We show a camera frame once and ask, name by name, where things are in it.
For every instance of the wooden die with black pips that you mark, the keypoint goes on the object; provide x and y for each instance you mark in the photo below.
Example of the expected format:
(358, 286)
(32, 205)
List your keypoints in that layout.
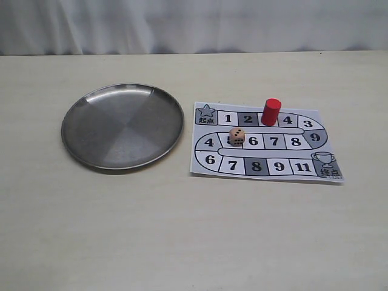
(236, 136)

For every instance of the red cylinder game piece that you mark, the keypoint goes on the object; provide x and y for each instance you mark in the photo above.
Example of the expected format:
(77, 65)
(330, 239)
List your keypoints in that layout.
(271, 111)

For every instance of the round stainless steel plate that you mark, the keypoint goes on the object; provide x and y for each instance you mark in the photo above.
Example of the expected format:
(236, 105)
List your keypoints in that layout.
(122, 127)

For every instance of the paper number game board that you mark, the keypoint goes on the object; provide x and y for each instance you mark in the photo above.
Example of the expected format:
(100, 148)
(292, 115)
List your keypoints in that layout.
(297, 147)

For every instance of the white curtain backdrop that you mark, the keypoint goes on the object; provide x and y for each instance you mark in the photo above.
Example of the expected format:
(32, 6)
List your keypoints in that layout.
(156, 27)

